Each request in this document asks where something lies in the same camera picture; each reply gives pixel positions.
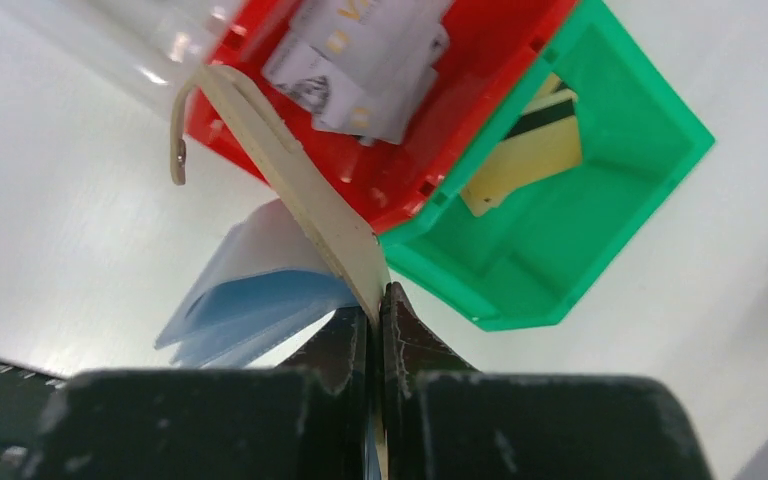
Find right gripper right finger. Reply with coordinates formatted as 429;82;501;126
379;282;711;479

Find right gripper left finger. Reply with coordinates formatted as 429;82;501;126
22;307;368;479

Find beige card holder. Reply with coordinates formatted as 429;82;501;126
155;65;390;368

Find gold cards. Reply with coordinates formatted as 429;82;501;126
461;73;583;217

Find silver cards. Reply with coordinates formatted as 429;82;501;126
262;0;451;145

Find green plastic bin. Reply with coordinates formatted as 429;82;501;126
381;1;714;332

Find red plastic bin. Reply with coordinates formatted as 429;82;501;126
210;1;575;233

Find clear plastic bin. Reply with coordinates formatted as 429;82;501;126
0;0;246;119

